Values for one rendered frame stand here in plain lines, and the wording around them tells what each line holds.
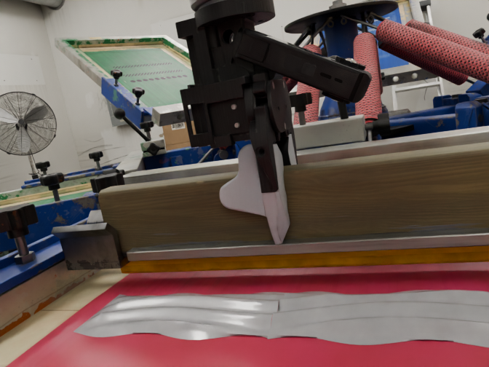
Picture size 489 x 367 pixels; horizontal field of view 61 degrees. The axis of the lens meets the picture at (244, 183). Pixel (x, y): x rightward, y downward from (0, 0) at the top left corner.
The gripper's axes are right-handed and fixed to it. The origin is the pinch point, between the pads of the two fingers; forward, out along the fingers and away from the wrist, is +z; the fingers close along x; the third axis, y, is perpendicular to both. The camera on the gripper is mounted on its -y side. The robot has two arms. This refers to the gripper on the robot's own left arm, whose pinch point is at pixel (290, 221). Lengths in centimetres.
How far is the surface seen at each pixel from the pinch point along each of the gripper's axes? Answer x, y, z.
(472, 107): -60, -26, -3
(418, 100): -412, -38, 14
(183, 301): 6.8, 9.3, 4.6
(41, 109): -306, 318, -42
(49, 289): 5.7, 25.5, 3.8
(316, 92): -53, 4, -11
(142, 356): 14.2, 9.1, 5.2
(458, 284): 3.2, -13.7, 5.3
